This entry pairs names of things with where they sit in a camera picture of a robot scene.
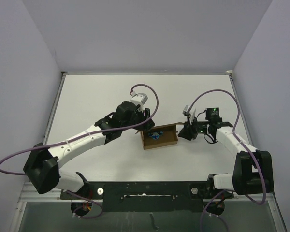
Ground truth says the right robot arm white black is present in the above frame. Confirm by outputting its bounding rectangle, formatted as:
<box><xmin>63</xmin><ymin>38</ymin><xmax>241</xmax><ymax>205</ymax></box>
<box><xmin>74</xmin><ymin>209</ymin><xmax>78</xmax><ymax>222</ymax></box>
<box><xmin>178</xmin><ymin>108</ymin><xmax>274</xmax><ymax>198</ymax></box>

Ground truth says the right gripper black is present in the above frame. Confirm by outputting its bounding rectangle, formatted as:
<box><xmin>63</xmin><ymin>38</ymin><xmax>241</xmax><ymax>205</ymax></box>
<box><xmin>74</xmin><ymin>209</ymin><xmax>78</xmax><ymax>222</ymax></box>
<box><xmin>178</xmin><ymin>116</ymin><xmax>210</xmax><ymax>140</ymax></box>

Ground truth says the blue toy car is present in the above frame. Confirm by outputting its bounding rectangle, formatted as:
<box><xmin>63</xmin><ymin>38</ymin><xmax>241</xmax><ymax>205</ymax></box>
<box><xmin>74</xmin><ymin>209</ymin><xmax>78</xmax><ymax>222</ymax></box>
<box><xmin>148</xmin><ymin>131</ymin><xmax>163</xmax><ymax>140</ymax></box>

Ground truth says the brown cardboard box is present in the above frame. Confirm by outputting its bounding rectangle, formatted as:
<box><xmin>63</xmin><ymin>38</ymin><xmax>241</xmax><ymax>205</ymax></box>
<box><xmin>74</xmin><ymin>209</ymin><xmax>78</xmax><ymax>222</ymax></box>
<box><xmin>135</xmin><ymin>122</ymin><xmax>184</xmax><ymax>150</ymax></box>

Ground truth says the purple cable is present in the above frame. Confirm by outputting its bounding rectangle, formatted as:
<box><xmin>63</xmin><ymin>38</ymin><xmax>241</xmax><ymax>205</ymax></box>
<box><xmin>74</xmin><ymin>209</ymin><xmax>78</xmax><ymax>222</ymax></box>
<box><xmin>0</xmin><ymin>83</ymin><xmax>160</xmax><ymax>220</ymax></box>
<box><xmin>188</xmin><ymin>89</ymin><xmax>267</xmax><ymax>232</ymax></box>

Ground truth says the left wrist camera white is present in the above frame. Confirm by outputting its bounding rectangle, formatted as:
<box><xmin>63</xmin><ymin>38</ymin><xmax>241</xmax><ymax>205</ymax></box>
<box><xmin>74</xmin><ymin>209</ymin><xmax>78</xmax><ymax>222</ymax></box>
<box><xmin>130</xmin><ymin>91</ymin><xmax>148</xmax><ymax>106</ymax></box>

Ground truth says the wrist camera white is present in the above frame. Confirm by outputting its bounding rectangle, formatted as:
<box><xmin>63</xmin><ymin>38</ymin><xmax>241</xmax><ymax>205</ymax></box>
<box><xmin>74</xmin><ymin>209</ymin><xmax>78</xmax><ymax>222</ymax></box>
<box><xmin>130</xmin><ymin>91</ymin><xmax>148</xmax><ymax>106</ymax></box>
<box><xmin>182</xmin><ymin>105</ymin><xmax>197</xmax><ymax>120</ymax></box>

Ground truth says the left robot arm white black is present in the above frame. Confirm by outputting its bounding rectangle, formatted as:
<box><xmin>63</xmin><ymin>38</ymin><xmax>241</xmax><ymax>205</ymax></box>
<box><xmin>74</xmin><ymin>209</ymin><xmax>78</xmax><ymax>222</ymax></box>
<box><xmin>23</xmin><ymin>101</ymin><xmax>155</xmax><ymax>199</ymax></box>

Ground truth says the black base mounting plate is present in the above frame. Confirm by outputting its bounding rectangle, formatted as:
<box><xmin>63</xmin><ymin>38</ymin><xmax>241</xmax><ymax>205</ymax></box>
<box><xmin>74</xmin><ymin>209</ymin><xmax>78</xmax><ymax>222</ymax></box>
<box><xmin>60</xmin><ymin>180</ymin><xmax>232</xmax><ymax>213</ymax></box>

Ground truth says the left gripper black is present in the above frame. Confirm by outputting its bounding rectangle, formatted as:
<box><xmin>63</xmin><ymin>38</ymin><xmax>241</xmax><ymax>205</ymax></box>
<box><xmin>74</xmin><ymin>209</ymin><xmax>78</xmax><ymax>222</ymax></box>
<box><xmin>121</xmin><ymin>106</ymin><xmax>154</xmax><ymax>131</ymax></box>

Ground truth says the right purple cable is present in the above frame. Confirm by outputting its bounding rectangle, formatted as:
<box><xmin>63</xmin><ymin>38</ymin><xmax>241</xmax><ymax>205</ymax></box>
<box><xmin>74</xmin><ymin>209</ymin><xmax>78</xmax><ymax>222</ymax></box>
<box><xmin>188</xmin><ymin>89</ymin><xmax>267</xmax><ymax>232</ymax></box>

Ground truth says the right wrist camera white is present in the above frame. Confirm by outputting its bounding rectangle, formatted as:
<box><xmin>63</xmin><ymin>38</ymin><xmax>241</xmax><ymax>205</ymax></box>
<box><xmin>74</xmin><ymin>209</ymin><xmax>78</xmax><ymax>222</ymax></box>
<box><xmin>182</xmin><ymin>105</ymin><xmax>197</xmax><ymax>120</ymax></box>

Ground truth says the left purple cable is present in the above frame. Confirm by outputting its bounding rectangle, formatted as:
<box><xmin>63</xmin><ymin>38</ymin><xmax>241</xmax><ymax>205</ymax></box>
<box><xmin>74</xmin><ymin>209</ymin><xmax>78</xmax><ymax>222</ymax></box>
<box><xmin>0</xmin><ymin>83</ymin><xmax>160</xmax><ymax>220</ymax></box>

